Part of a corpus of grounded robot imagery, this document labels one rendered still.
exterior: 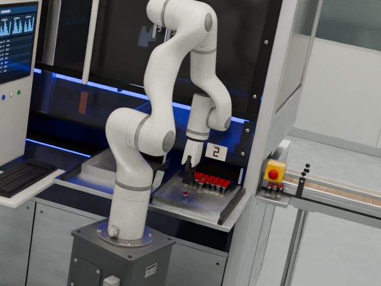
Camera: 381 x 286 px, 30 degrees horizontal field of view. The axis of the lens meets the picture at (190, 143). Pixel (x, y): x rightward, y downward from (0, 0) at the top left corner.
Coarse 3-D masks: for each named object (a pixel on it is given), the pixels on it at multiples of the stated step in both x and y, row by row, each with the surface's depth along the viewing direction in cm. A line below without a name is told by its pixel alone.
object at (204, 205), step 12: (168, 180) 279; (180, 180) 292; (156, 192) 265; (168, 192) 276; (180, 192) 279; (192, 192) 281; (204, 192) 283; (228, 192) 288; (168, 204) 262; (180, 204) 260; (192, 204) 269; (204, 204) 271; (216, 204) 273; (228, 204) 271; (204, 216) 259; (216, 216) 258
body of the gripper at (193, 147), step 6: (186, 144) 258; (192, 144) 257; (198, 144) 257; (186, 150) 258; (192, 150) 257; (198, 150) 259; (186, 156) 258; (192, 156) 257; (198, 156) 261; (192, 162) 258; (198, 162) 265
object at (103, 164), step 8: (104, 152) 302; (88, 160) 286; (96, 160) 295; (104, 160) 299; (112, 160) 301; (168, 160) 305; (88, 168) 280; (96, 168) 279; (104, 168) 290; (112, 168) 292; (152, 168) 300; (160, 168) 296; (104, 176) 279; (112, 176) 278
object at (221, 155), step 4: (208, 144) 292; (212, 144) 291; (208, 148) 292; (212, 148) 292; (220, 148) 291; (224, 148) 290; (208, 152) 292; (212, 152) 292; (220, 152) 291; (224, 152) 290; (208, 156) 293; (212, 156) 292; (220, 156) 291; (224, 156) 291; (224, 160) 291
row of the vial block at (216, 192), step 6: (198, 180) 284; (204, 180) 283; (186, 186) 285; (192, 186) 285; (204, 186) 284; (210, 186) 282; (216, 186) 283; (222, 186) 281; (210, 192) 283; (216, 192) 282; (222, 192) 281
